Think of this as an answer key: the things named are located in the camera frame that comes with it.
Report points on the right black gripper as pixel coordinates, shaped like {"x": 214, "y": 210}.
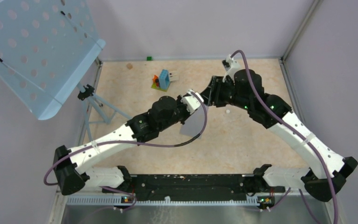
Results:
{"x": 217, "y": 84}

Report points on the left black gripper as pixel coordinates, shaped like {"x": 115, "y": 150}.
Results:
{"x": 188, "y": 113}

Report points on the colourful toy block assembly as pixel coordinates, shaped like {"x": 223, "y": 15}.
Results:
{"x": 164, "y": 79}

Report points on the grey envelope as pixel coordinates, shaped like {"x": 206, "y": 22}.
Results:
{"x": 193, "y": 124}

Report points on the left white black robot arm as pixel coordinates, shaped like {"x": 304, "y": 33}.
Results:
{"x": 71, "y": 165}

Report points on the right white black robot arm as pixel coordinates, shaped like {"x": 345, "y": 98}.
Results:
{"x": 326, "y": 171}

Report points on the small tan wooden piece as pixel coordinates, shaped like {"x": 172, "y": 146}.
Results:
{"x": 129, "y": 66}

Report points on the light blue perforated music stand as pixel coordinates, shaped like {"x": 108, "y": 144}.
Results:
{"x": 46, "y": 48}

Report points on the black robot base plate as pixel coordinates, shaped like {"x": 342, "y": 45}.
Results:
{"x": 200, "y": 187}

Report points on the white slotted cable duct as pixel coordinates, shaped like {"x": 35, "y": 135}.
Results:
{"x": 117, "y": 200}

